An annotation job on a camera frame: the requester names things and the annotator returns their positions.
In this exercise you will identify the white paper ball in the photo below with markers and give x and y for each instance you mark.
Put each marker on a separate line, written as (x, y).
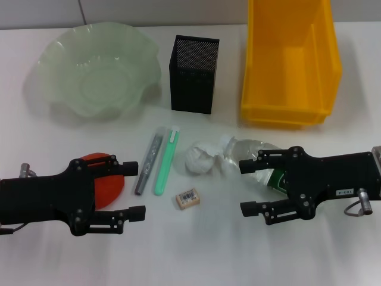
(198, 158)

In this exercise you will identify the beige eraser with barcode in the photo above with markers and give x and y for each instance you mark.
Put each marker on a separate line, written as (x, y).
(187, 199)

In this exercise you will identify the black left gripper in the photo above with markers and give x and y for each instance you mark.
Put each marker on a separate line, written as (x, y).
(44, 196)

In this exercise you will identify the red pear-shaped fruit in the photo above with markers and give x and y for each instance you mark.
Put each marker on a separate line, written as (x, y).
(110, 190)

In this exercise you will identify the yellow plastic bin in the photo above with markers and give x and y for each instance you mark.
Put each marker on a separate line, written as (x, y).
(285, 74)

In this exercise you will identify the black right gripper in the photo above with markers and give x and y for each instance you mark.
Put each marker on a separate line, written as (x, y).
(327, 178)

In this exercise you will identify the pale green wavy glass plate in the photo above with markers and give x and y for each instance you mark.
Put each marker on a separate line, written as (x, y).
(98, 74)

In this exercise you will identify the grey pen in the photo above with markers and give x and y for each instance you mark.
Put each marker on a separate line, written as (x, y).
(147, 167)

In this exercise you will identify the clear green-label water bottle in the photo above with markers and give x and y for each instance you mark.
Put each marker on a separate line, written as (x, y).
(238, 152)

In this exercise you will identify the black mesh pen holder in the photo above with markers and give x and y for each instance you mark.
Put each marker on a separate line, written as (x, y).
(192, 86)

